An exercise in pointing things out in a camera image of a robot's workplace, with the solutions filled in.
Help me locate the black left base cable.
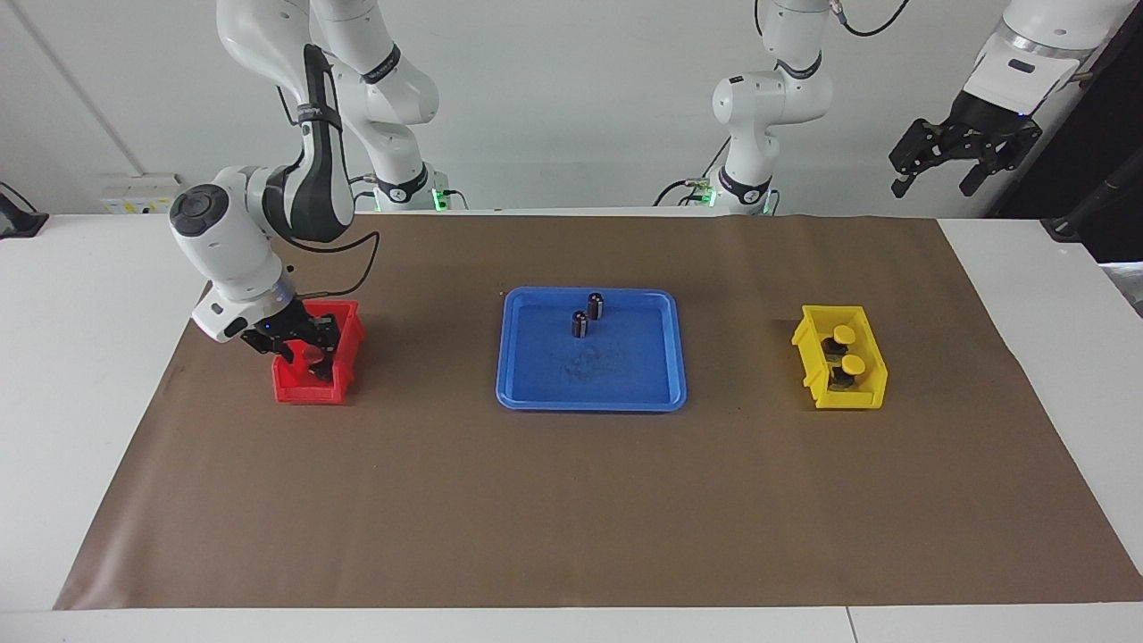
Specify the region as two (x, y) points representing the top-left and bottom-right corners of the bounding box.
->
(655, 138), (729, 208)

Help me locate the white power strip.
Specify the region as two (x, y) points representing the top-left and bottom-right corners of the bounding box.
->
(100, 174), (179, 215)

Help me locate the red plastic parts bin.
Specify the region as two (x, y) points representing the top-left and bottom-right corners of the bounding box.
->
(271, 300), (365, 405)

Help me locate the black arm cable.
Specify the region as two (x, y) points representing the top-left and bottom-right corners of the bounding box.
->
(830, 0), (912, 38)
(268, 228), (382, 300)

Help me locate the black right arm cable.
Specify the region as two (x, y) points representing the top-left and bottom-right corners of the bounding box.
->
(268, 228), (382, 300)

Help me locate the black stand pole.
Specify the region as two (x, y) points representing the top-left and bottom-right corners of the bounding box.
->
(1040, 147), (1143, 242)

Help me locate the yellow plastic parts bin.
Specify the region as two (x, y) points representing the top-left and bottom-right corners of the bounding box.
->
(790, 305), (889, 410)

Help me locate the blue plastic tray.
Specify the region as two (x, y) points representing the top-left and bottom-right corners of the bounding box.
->
(496, 286), (688, 413)

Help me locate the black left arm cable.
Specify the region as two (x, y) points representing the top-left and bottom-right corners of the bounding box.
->
(830, 0), (912, 38)

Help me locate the brown paper table mat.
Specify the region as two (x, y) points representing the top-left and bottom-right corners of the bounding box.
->
(54, 213), (1143, 611)

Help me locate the black device on table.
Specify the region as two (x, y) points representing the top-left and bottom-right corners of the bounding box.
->
(0, 183), (50, 240)

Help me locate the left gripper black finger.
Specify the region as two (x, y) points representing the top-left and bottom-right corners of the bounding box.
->
(960, 141), (1008, 197)
(890, 119), (949, 199)

